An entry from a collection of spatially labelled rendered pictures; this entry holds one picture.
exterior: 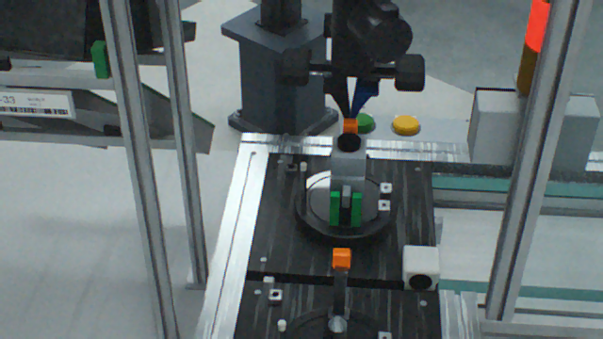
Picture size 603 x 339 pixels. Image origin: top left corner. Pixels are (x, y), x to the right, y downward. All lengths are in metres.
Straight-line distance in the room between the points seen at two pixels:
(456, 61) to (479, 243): 2.21
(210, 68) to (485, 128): 0.86
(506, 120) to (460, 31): 2.70
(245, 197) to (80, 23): 0.45
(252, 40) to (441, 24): 2.34
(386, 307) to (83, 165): 0.63
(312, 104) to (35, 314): 0.56
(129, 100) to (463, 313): 0.48
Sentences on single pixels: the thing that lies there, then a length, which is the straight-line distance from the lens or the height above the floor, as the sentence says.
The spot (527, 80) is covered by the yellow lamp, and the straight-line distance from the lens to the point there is 0.80.
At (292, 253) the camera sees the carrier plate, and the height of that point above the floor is 0.97.
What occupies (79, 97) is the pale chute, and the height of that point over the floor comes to 1.13.
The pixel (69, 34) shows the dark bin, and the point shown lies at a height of 1.33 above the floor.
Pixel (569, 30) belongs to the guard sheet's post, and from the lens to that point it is 0.76.
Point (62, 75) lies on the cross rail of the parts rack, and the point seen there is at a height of 1.31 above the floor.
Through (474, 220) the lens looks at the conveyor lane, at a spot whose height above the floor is 0.92.
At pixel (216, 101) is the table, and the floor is 0.86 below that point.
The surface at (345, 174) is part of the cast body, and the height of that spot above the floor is 1.06.
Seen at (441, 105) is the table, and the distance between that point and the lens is 1.50.
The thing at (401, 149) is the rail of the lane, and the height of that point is 0.96.
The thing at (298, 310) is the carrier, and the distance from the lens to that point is 0.96.
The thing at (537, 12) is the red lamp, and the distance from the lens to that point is 0.77.
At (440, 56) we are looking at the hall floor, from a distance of 3.33.
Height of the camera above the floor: 1.70
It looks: 39 degrees down
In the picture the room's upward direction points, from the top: straight up
